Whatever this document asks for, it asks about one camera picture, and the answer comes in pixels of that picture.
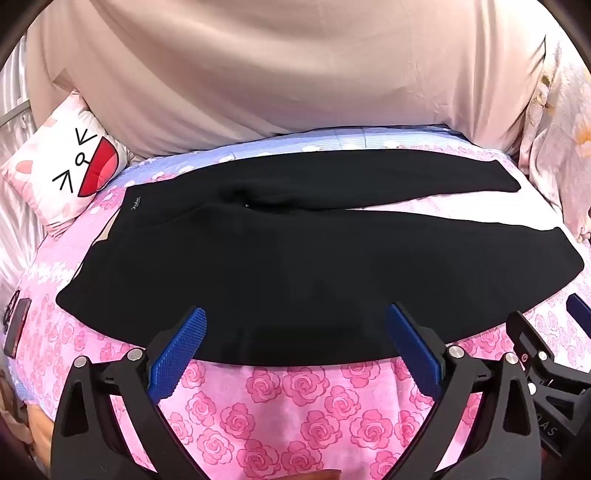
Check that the black pants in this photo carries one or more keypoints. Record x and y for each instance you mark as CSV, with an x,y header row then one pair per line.
x,y
300,277

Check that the beige blanket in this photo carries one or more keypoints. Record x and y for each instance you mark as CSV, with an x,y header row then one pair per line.
x,y
277,69

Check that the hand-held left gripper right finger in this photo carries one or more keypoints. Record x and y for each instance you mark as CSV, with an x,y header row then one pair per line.
x,y
413,350

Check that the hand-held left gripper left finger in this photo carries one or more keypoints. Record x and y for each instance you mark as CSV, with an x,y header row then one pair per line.
x,y
180,350

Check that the dark smartphone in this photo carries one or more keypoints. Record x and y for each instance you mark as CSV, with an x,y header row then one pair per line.
x,y
18,327

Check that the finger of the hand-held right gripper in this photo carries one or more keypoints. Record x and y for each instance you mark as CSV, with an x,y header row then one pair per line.
x,y
581,311
531,344

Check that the white satin cloth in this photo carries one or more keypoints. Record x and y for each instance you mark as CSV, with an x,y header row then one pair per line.
x,y
18,258

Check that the cat face pillow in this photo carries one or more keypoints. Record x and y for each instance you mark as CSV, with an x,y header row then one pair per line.
x,y
51,184

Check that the pink rose print bedsheet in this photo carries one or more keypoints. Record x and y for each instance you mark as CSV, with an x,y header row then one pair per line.
x,y
277,415

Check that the metal rail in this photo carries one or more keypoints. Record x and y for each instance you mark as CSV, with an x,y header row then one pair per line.
x,y
14,113

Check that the pale floral quilt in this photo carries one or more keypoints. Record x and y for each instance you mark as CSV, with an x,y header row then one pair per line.
x,y
563,138

